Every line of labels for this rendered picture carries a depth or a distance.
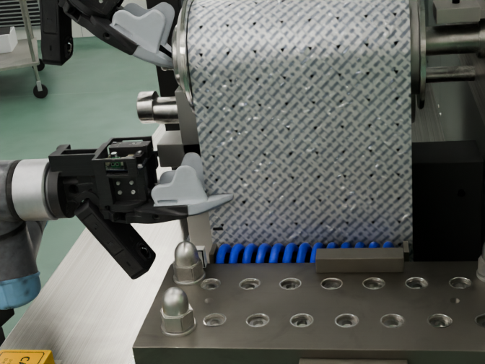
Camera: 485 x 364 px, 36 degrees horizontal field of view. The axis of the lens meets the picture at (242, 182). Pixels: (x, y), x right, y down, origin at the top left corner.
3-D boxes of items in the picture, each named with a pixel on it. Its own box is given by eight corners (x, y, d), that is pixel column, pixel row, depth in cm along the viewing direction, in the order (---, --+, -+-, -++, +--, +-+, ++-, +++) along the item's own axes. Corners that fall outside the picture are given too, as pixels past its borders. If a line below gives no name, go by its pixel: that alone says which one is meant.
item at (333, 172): (214, 251, 92) (195, 107, 84) (412, 249, 88) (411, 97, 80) (213, 253, 91) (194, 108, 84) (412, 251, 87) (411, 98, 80)
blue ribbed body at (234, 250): (221, 263, 92) (218, 237, 90) (402, 261, 88) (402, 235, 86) (216, 279, 88) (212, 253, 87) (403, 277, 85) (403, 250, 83)
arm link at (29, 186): (20, 232, 90) (46, 201, 98) (56, 231, 89) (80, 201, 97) (6, 174, 87) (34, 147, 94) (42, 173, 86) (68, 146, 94)
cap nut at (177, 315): (165, 315, 79) (159, 279, 77) (200, 315, 78) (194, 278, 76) (156, 336, 75) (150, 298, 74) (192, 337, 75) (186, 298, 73)
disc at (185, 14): (215, 97, 98) (201, -20, 92) (219, 97, 97) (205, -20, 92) (190, 137, 84) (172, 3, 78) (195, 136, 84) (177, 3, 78)
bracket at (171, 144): (186, 285, 109) (154, 80, 96) (229, 284, 108) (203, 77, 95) (178, 305, 104) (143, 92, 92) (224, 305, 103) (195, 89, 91)
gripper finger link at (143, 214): (183, 211, 85) (109, 212, 86) (185, 223, 85) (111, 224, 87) (193, 193, 89) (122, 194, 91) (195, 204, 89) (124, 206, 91)
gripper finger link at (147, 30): (192, 39, 85) (125, -10, 84) (166, 80, 88) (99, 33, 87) (199, 34, 88) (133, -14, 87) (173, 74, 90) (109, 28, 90)
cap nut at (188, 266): (177, 268, 87) (172, 234, 85) (208, 268, 87) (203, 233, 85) (169, 285, 84) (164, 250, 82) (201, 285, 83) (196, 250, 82)
